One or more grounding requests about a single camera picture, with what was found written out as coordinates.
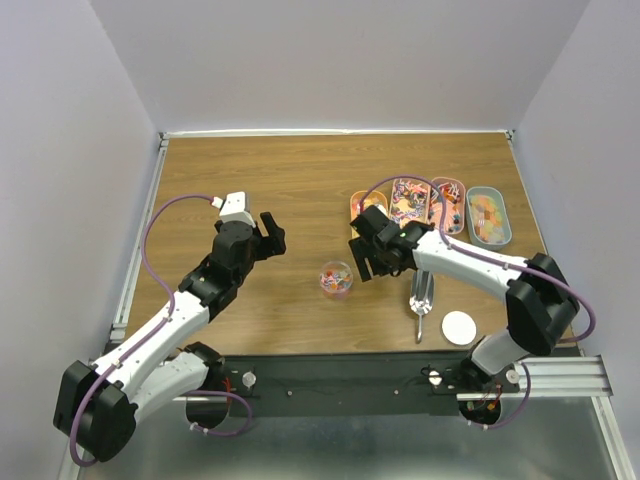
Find clear glass jar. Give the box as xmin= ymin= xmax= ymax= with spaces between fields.
xmin=319 ymin=260 xmax=354 ymax=299

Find beige tray swirl lollipops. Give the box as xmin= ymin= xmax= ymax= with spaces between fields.
xmin=389 ymin=177 xmax=431 ymax=228

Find orange tray star candies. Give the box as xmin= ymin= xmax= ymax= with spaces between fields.
xmin=350 ymin=190 xmax=389 ymax=221

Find silver metal scoop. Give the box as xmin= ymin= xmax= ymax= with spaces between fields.
xmin=409 ymin=270 xmax=435 ymax=344

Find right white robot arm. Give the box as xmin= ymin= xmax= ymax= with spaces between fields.
xmin=349 ymin=206 xmax=581 ymax=392

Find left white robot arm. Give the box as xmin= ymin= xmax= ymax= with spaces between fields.
xmin=53 ymin=212 xmax=286 ymax=467

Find blue tray popsicle candies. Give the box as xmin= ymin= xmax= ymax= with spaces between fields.
xmin=466 ymin=186 xmax=513 ymax=251

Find pink tray round lollipops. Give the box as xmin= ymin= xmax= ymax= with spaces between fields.
xmin=427 ymin=177 xmax=466 ymax=235

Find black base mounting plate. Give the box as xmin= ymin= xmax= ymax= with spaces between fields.
xmin=199 ymin=350 xmax=523 ymax=417

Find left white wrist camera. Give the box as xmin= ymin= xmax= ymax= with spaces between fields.
xmin=211 ymin=191 xmax=255 ymax=227

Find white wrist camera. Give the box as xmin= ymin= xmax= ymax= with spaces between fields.
xmin=211 ymin=191 xmax=255 ymax=227
xmin=375 ymin=203 xmax=389 ymax=216

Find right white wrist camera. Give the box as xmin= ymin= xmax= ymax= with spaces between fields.
xmin=375 ymin=203 xmax=389 ymax=216

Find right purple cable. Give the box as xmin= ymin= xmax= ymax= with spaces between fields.
xmin=357 ymin=174 xmax=597 ymax=431

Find purple cable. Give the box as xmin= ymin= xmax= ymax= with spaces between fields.
xmin=68 ymin=193 xmax=254 ymax=467
xmin=357 ymin=174 xmax=597 ymax=431

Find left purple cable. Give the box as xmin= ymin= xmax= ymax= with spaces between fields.
xmin=68 ymin=193 xmax=254 ymax=467

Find aluminium frame rail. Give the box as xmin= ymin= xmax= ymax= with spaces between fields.
xmin=507 ymin=356 xmax=613 ymax=398

